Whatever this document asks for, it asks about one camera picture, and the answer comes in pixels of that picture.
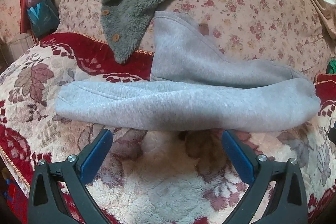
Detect dark teal bag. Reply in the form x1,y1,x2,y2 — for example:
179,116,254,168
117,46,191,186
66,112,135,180
27,0,60,38

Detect red floral plush blanket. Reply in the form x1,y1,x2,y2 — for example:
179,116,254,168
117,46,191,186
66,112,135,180
1,33,335,223

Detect green object by bed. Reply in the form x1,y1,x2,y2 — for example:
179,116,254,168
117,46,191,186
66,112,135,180
326,59,336,75

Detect light grey sweatpants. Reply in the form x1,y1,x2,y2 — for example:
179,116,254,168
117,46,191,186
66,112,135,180
55,11,321,132

